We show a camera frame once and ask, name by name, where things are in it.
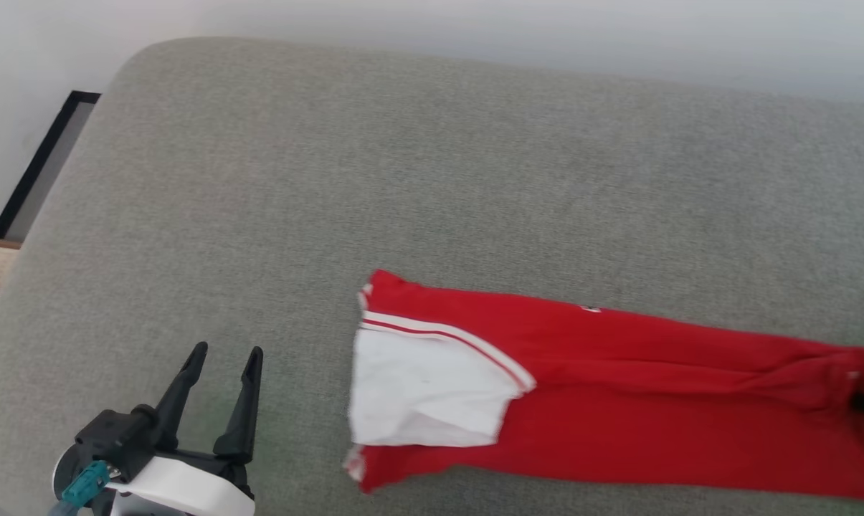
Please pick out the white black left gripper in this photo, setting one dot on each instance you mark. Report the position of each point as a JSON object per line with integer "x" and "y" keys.
{"x": 127, "y": 433}

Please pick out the red and white t-shirt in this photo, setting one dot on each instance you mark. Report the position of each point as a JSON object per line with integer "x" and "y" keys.
{"x": 618, "y": 401}

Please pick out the grey fabric sofa cushion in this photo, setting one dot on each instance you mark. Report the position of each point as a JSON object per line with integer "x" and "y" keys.
{"x": 403, "y": 179}

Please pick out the black frame panel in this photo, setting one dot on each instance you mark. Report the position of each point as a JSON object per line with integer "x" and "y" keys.
{"x": 41, "y": 168}

